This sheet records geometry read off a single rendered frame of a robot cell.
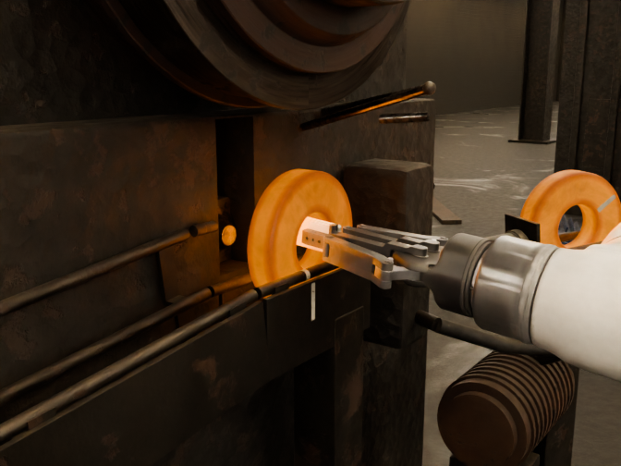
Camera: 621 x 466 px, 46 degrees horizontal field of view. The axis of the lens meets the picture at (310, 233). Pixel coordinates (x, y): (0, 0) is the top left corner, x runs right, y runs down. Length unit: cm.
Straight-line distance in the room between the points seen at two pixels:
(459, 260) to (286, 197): 19
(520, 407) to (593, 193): 32
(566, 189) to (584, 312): 45
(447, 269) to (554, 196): 39
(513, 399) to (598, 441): 109
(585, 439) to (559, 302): 142
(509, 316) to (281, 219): 24
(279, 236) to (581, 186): 48
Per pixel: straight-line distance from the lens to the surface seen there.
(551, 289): 63
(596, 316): 61
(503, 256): 65
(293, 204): 74
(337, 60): 73
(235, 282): 76
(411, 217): 91
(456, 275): 66
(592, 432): 208
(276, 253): 73
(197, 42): 61
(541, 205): 103
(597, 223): 109
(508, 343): 100
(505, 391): 96
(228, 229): 81
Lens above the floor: 92
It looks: 13 degrees down
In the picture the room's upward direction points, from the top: straight up
